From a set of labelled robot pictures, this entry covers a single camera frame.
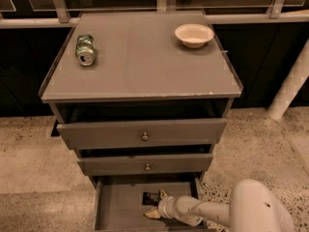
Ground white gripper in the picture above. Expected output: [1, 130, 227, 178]
[144, 189, 180, 219]

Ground black rxbar chocolate bar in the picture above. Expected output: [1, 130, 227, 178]
[142, 192, 160, 206]

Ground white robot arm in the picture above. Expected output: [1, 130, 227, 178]
[146, 46, 309, 232]

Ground grey bottom drawer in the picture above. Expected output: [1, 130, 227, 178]
[94, 175, 208, 232]

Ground grey drawer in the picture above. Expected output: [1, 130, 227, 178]
[94, 175, 208, 232]
[57, 118, 227, 150]
[77, 154, 213, 176]

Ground grey middle drawer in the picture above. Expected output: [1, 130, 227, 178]
[77, 154, 213, 176]

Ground brass top drawer knob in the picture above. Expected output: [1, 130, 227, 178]
[141, 131, 150, 141]

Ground grey top drawer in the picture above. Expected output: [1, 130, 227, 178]
[57, 118, 227, 150]

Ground grey drawer cabinet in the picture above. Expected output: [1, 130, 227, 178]
[38, 10, 244, 232]

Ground crushed green soda can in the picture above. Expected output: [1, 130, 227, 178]
[75, 34, 97, 67]

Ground white paper bowl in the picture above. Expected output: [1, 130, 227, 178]
[175, 24, 214, 48]

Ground metal railing frame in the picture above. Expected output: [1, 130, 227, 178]
[0, 0, 309, 29]

